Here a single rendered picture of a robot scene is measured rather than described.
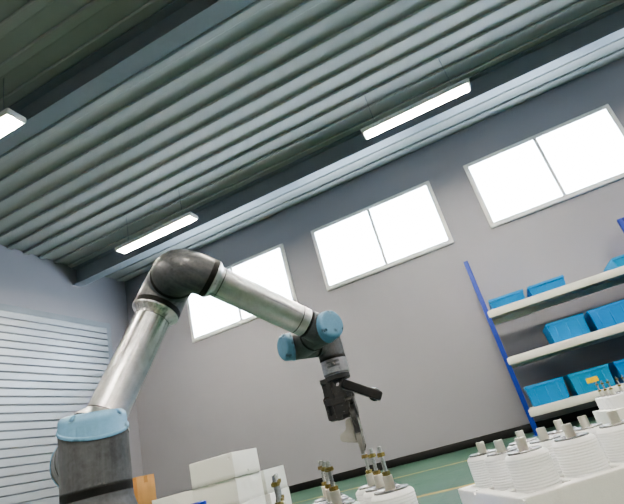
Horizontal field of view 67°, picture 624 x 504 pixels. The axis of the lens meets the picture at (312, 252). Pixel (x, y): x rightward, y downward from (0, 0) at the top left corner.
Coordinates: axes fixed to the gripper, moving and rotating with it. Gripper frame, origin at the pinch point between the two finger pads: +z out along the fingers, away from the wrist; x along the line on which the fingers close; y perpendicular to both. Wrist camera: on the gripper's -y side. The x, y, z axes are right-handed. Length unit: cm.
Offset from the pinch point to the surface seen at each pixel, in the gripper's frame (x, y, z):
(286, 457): -543, 146, -10
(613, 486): 21, -48, 19
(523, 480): 19.4, -32.2, 14.3
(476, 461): -3.3, -27.0, 10.3
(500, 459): 8.9, -31.0, 10.3
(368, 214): -487, -60, -297
